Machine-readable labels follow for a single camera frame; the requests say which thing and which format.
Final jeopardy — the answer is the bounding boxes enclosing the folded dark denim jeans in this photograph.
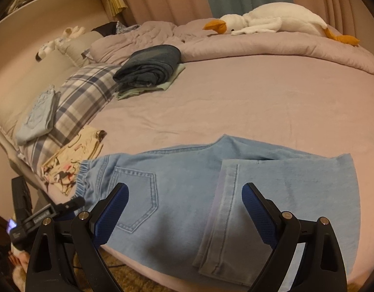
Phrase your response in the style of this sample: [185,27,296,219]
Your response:
[113,45,181,92]

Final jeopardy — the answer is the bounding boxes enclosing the pink quilted comforter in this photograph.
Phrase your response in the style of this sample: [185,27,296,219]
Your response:
[89,19,374,75]

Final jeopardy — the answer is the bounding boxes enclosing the light blue denim pants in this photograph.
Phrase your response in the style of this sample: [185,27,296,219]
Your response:
[76,135,360,288]

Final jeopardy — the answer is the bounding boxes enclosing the cream printed folded garment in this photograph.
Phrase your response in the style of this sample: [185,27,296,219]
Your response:
[41,125,107,196]

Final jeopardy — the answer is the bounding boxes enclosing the beige headboard shelf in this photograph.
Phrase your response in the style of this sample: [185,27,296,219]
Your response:
[0,0,112,78]

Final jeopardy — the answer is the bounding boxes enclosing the brown fuzzy rug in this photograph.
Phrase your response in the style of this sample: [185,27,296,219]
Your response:
[73,248,172,292]

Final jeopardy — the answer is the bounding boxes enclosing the blue plaid pillow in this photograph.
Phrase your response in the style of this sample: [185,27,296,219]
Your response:
[19,64,120,176]

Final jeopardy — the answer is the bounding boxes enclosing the white goose plush toy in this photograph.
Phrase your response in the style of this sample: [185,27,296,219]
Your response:
[204,2,360,46]

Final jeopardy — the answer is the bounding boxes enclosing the folded light green cloth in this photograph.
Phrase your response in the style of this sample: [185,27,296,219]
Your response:
[114,63,186,100]

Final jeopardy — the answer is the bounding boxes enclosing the small folded light denim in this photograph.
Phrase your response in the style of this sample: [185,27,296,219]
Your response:
[16,85,60,146]

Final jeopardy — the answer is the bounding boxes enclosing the small white plush toy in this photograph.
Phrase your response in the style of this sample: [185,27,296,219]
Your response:
[35,26,86,62]

